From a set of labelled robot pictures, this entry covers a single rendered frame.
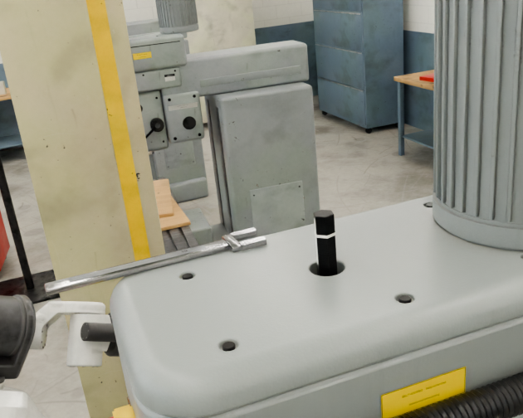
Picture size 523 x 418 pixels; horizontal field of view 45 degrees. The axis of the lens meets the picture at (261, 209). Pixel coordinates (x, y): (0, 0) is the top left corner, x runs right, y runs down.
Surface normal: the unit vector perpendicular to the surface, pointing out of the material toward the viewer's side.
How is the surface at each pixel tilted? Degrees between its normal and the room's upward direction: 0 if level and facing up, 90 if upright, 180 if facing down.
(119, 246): 90
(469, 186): 90
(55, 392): 0
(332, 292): 0
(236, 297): 0
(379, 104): 90
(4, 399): 28
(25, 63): 90
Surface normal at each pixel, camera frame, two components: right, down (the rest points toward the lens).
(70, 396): -0.10, -0.92
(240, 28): 0.35, 0.32
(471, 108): -0.82, 0.29
